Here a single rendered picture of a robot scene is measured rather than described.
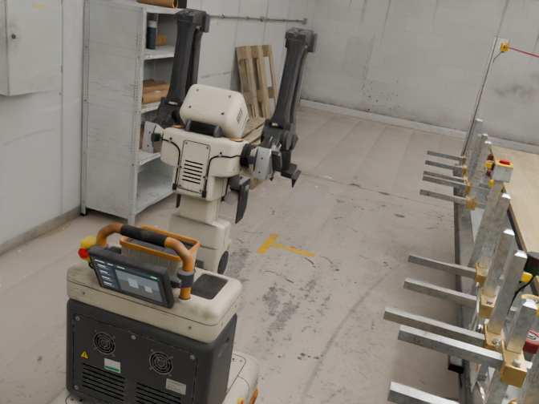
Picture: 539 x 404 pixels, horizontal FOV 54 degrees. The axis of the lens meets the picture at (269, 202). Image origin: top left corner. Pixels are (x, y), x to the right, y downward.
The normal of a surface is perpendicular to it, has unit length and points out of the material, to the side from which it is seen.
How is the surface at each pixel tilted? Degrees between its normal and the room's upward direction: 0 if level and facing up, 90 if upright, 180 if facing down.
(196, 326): 90
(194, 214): 82
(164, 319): 90
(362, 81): 90
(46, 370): 0
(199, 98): 48
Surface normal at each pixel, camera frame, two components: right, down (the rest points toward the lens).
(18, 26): 0.94, 0.24
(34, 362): 0.15, -0.92
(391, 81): -0.31, 0.29
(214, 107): -0.13, -0.40
